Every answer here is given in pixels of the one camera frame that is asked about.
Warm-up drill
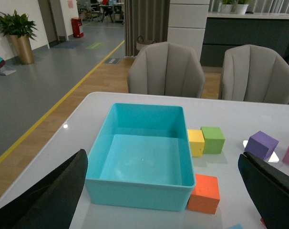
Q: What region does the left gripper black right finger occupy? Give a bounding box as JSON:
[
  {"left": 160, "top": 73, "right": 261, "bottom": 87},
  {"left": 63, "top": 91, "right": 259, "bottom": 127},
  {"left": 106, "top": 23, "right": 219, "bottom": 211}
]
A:
[{"left": 238, "top": 152, "right": 289, "bottom": 229}]

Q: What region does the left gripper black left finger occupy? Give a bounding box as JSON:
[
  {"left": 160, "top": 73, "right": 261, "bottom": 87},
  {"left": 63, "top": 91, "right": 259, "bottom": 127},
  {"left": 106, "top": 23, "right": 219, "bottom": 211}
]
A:
[{"left": 0, "top": 149, "right": 88, "bottom": 229}]

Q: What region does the purple foam block far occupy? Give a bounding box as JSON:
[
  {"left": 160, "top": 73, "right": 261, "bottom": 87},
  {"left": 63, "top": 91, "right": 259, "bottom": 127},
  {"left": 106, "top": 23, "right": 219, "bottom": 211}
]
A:
[{"left": 245, "top": 131, "right": 279, "bottom": 160}]

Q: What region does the orange foam block by bin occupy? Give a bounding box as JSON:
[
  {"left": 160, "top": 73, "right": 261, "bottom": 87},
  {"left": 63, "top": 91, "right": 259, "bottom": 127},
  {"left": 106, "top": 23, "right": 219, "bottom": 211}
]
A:
[{"left": 187, "top": 174, "right": 220, "bottom": 214}]

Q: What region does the green foam block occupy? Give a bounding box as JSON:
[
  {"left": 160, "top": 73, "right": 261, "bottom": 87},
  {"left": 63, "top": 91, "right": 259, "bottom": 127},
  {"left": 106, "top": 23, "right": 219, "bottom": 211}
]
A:
[{"left": 200, "top": 126, "right": 225, "bottom": 155}]

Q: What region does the yellow foam block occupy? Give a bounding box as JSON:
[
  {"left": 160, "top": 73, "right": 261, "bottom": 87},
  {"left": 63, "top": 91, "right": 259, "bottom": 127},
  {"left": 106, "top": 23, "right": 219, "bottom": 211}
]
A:
[{"left": 187, "top": 129, "right": 205, "bottom": 157}]

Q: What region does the teal plastic bin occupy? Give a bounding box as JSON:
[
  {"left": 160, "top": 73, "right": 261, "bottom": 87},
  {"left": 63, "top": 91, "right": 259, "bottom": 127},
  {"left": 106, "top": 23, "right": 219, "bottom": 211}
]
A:
[{"left": 85, "top": 103, "right": 196, "bottom": 211}]

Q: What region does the grey armchair right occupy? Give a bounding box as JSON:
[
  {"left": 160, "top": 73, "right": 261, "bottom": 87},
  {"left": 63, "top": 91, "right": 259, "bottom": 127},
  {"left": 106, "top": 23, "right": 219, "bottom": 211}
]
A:
[{"left": 218, "top": 44, "right": 289, "bottom": 104}]

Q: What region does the grey armchair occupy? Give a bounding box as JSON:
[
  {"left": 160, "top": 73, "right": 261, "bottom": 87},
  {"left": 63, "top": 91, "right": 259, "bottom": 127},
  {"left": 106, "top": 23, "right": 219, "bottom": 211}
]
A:
[
  {"left": 218, "top": 44, "right": 289, "bottom": 104},
  {"left": 127, "top": 42, "right": 205, "bottom": 98}
]

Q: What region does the grey armchair left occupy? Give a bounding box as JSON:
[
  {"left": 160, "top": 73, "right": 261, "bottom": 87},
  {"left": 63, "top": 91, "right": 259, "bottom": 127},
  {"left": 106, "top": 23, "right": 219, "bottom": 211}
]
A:
[{"left": 127, "top": 42, "right": 205, "bottom": 98}]

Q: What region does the dark grey counter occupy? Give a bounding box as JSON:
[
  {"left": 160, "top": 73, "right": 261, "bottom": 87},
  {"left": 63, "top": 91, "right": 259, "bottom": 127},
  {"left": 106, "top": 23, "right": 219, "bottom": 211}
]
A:
[{"left": 200, "top": 14, "right": 289, "bottom": 67}]

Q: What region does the potted plant gold pot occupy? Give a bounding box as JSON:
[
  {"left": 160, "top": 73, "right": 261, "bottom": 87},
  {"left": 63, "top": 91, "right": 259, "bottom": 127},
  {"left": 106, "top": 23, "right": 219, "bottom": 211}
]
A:
[{"left": 0, "top": 10, "right": 37, "bottom": 64}]

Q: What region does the woven basket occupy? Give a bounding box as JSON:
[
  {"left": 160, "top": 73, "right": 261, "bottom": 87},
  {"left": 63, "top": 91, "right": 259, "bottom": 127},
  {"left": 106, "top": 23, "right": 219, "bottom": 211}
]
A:
[{"left": 136, "top": 36, "right": 157, "bottom": 55}]

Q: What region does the red cabinet box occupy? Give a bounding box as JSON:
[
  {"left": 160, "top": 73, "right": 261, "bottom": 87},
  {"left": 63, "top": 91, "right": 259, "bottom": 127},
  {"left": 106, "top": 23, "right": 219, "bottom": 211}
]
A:
[{"left": 71, "top": 17, "right": 84, "bottom": 38}]

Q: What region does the white potted plant right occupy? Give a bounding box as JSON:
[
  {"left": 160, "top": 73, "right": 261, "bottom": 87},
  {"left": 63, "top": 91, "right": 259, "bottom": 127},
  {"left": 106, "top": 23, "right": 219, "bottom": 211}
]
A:
[{"left": 235, "top": 0, "right": 249, "bottom": 15}]

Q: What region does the white potted plant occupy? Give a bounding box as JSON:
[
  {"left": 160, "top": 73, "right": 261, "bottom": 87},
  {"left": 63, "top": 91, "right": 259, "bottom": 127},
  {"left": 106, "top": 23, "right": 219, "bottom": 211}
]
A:
[
  {"left": 235, "top": 0, "right": 249, "bottom": 15},
  {"left": 218, "top": 0, "right": 235, "bottom": 13}
]

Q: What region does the white potted plant left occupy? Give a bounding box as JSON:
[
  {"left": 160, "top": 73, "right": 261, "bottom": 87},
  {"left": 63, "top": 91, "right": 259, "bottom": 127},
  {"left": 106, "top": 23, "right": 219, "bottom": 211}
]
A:
[{"left": 218, "top": 0, "right": 235, "bottom": 13}]

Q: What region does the white pillar cabinet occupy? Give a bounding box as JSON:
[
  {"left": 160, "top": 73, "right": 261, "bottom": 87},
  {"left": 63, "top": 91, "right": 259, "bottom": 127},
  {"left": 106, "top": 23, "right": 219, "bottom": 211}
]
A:
[{"left": 167, "top": 0, "right": 209, "bottom": 58}]

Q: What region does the grey curtain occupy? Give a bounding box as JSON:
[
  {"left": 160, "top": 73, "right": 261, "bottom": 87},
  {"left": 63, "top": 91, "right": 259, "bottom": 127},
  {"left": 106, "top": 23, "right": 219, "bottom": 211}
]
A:
[{"left": 124, "top": 0, "right": 170, "bottom": 57}]

